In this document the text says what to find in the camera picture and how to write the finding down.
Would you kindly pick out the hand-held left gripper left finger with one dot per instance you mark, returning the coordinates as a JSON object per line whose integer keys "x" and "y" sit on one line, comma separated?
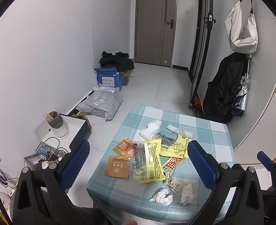
{"x": 78, "y": 161}

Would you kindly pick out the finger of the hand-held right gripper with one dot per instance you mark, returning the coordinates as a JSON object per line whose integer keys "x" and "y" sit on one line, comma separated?
{"x": 266, "y": 160}

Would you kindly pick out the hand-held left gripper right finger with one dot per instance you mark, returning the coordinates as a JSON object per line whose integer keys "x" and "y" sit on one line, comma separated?
{"x": 201, "y": 166}

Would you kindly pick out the yellow cartoon wrapper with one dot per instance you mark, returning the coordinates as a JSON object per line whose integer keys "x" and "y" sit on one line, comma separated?
{"x": 175, "y": 148}

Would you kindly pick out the translucent plastic cup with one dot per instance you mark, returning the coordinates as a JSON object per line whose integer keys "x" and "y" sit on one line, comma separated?
{"x": 173, "y": 128}

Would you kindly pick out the orange heart sachet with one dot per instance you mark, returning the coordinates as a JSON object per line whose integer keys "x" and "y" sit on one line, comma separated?
{"x": 124, "y": 147}

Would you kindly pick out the red white patterned wrapper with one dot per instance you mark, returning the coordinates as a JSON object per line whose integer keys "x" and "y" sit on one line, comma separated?
{"x": 173, "y": 164}

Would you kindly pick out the crumpled white tissue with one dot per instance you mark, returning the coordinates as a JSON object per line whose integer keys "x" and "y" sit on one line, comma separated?
{"x": 187, "y": 193}
{"x": 162, "y": 195}

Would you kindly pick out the clear wrapper with label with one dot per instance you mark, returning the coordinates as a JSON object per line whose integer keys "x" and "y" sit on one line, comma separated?
{"x": 175, "y": 185}

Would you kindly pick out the white paper cup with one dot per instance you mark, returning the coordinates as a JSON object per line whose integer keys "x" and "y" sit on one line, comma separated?
{"x": 44, "y": 164}

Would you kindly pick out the white dark-sided box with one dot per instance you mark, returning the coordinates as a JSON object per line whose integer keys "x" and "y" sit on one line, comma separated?
{"x": 77, "y": 126}

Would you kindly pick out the teal checkered tablecloth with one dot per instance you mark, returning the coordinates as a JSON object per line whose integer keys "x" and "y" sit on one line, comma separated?
{"x": 199, "y": 131}

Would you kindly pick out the blue bowl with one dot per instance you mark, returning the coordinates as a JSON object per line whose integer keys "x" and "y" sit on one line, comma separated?
{"x": 40, "y": 152}

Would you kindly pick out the brown sachet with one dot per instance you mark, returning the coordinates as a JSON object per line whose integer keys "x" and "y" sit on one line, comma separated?
{"x": 116, "y": 167}

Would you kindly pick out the grey translucent utensil holder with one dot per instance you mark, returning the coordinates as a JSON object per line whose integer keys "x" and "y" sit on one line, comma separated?
{"x": 59, "y": 126}

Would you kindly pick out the clear printed bread wrapper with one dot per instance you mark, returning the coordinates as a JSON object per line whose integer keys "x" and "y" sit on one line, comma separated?
{"x": 166, "y": 141}

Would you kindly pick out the brown crumpled bag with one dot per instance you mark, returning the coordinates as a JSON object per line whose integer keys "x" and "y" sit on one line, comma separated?
{"x": 80, "y": 117}

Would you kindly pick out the small grey box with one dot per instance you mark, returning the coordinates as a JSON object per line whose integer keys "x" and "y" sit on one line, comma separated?
{"x": 32, "y": 163}

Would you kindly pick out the long yellow wrapper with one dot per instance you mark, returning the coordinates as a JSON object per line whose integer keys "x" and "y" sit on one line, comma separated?
{"x": 153, "y": 159}

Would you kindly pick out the wooden chopsticks bundle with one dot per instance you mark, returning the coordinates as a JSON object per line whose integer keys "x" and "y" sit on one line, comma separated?
{"x": 48, "y": 117}

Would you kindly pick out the clear black-printed wrapper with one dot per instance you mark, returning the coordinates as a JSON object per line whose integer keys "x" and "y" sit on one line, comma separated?
{"x": 138, "y": 157}

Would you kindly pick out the grey mailer bag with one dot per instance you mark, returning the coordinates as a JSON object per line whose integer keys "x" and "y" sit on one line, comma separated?
{"x": 100, "y": 104}

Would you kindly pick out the orange black tool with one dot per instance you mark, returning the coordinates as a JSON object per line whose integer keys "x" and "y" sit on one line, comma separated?
{"x": 196, "y": 102}

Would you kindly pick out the silver folded umbrella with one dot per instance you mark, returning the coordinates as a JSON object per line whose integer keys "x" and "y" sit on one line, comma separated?
{"x": 242, "y": 96}

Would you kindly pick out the white mailer bag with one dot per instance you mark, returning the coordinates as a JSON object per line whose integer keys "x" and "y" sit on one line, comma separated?
{"x": 105, "y": 89}

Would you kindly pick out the black jacket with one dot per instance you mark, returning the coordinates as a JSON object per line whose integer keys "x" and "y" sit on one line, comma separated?
{"x": 222, "y": 89}

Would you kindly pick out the blue cardboard box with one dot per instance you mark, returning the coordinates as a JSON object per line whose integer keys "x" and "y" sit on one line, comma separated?
{"x": 109, "y": 79}

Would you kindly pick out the beige bag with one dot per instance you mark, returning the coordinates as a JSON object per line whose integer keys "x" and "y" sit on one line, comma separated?
{"x": 129, "y": 74}

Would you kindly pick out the pile of black clothes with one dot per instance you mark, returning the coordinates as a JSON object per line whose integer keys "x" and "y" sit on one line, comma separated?
{"x": 116, "y": 61}

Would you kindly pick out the black framed glass sliding door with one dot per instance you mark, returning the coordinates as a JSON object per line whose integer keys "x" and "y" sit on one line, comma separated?
{"x": 202, "y": 51}

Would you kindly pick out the white hanging bag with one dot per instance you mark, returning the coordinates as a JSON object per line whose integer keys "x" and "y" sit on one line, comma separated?
{"x": 242, "y": 28}

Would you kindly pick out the grey entrance door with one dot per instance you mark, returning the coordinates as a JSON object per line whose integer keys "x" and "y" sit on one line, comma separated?
{"x": 149, "y": 28}

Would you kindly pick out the black sliding door latch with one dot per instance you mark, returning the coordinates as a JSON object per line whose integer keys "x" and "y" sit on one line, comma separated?
{"x": 210, "y": 18}

